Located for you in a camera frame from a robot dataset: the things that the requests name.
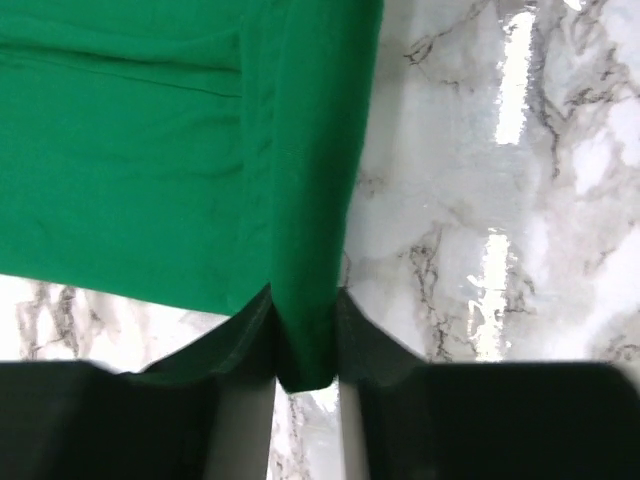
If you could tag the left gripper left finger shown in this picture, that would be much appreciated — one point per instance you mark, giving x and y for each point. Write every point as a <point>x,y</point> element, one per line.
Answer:
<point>242,347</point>

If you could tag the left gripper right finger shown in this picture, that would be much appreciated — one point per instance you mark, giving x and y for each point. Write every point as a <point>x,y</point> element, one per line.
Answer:
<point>366,353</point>

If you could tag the green t-shirt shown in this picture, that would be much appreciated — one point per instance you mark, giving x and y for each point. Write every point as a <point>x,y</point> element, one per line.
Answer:
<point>188,153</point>

